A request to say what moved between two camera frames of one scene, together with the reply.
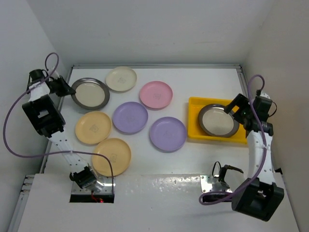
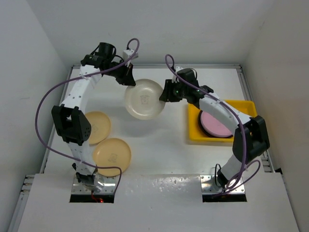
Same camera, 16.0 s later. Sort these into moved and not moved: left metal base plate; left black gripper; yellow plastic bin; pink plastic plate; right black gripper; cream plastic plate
Moved: right black gripper; pink plastic plate; left black gripper; cream plastic plate
Not moved: left metal base plate; yellow plastic bin
